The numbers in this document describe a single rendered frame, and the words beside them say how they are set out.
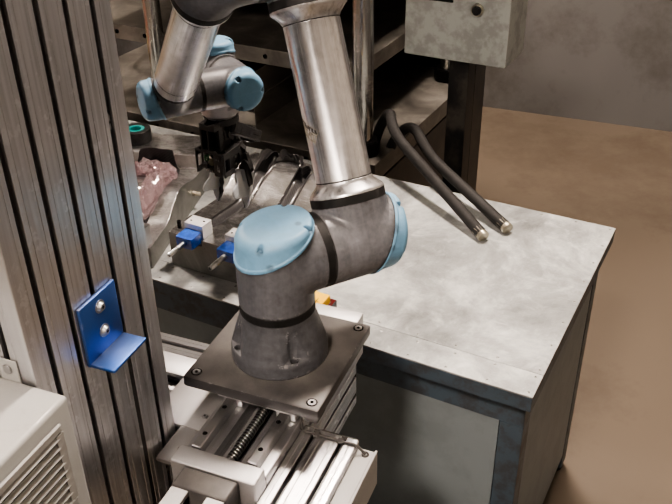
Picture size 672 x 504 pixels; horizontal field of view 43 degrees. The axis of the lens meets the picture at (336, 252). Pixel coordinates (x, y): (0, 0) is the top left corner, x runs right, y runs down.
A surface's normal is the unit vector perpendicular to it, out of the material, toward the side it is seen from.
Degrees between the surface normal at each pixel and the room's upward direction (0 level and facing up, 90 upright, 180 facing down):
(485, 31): 90
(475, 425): 90
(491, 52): 90
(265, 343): 73
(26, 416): 0
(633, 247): 0
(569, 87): 90
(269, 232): 8
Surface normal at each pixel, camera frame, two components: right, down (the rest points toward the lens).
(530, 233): -0.01, -0.85
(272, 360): -0.04, 0.25
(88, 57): 0.93, 0.18
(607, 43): -0.37, 0.50
